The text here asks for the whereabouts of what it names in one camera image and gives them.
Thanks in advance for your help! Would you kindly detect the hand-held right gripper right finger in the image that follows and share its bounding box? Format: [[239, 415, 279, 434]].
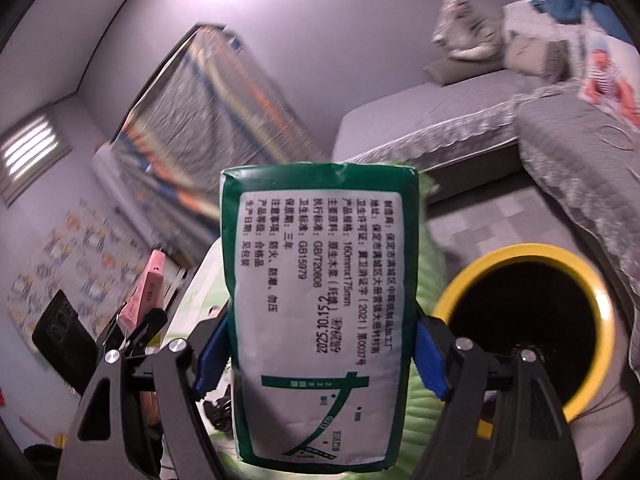
[[411, 307, 576, 480]]

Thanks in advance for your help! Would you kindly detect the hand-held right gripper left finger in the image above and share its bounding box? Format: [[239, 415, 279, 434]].
[[56, 307, 236, 480]]

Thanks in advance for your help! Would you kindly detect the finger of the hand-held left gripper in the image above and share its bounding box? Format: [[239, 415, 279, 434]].
[[100, 307, 169, 361]]

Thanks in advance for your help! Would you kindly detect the pink tube with blue cap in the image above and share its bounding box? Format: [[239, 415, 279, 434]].
[[118, 250, 167, 331]]

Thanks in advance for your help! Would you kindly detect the yellow rimmed black bin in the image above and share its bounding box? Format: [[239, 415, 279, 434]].
[[431, 244, 617, 423]]

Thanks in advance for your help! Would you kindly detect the green white tissue pack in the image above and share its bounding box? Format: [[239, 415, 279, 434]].
[[220, 161, 426, 466]]

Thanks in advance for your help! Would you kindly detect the green checked tablecloth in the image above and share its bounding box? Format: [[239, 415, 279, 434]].
[[160, 170, 451, 480]]

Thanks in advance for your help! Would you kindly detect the black smartphone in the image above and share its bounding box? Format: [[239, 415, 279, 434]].
[[31, 289, 81, 361]]

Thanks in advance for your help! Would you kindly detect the window with blinds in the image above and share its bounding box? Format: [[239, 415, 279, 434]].
[[0, 112, 73, 206]]

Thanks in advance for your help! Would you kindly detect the patterned hanging curtain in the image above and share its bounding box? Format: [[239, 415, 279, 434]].
[[92, 24, 331, 261]]

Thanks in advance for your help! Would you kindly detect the grey quilted bedspread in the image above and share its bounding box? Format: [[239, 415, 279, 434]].
[[517, 92, 640, 281]]

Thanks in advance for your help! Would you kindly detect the dark grey pillow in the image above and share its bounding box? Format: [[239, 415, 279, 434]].
[[425, 55, 506, 86]]

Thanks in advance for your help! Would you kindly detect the brown pillow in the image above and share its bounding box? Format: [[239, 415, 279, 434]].
[[502, 35, 571, 81]]

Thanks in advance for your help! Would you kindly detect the plastic wrapped plush toy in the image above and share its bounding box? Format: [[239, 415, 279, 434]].
[[432, 0, 506, 58]]

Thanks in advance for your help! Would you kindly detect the white pillow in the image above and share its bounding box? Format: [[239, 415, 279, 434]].
[[500, 0, 596, 46]]

